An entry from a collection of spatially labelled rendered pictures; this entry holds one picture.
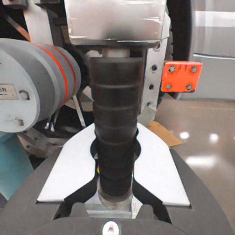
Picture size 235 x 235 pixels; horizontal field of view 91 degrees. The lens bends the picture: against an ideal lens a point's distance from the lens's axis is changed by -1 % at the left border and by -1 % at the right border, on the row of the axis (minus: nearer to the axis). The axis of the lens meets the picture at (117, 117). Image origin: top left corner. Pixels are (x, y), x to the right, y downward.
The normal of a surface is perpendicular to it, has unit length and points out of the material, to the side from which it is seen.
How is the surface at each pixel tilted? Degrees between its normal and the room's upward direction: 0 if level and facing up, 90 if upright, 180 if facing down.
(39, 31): 90
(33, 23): 90
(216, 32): 90
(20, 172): 92
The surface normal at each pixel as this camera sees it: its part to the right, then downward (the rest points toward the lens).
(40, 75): 0.95, -0.27
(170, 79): -0.03, 0.47
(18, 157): 0.99, 0.04
